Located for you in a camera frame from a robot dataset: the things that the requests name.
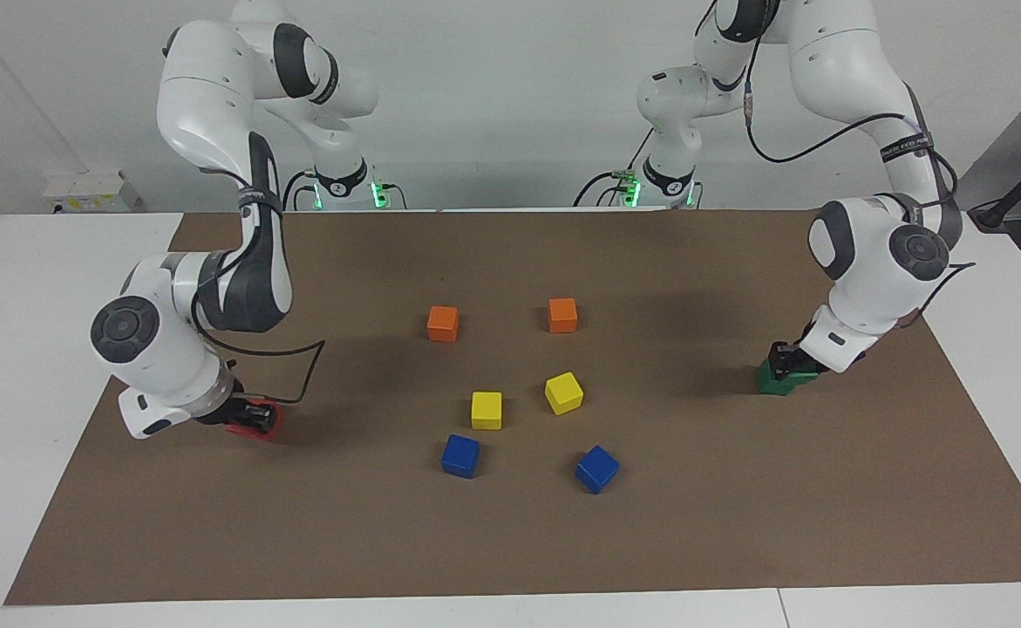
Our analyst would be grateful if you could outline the black stand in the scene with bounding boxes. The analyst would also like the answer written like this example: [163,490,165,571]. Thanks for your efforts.
[968,140,1021,233]

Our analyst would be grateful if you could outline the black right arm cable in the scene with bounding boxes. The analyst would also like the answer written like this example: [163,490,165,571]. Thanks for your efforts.
[189,166,327,406]

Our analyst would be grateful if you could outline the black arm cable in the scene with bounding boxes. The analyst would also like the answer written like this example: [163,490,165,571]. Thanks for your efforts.
[189,166,327,406]
[693,0,975,337]

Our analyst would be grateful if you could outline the black base cable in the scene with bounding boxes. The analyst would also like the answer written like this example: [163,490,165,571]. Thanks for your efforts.
[573,170,624,208]

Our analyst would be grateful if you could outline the blue wooden cube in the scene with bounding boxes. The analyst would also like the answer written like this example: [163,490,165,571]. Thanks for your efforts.
[440,433,481,480]
[575,444,622,495]

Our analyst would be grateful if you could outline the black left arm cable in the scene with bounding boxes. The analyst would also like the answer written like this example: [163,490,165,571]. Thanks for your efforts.
[693,0,975,337]

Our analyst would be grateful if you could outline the yellow wooden cube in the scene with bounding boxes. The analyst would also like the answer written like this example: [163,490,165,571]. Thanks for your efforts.
[471,391,504,431]
[544,371,585,416]

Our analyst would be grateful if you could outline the brown paper table mat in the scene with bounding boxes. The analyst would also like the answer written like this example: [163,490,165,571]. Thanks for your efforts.
[4,209,1021,606]

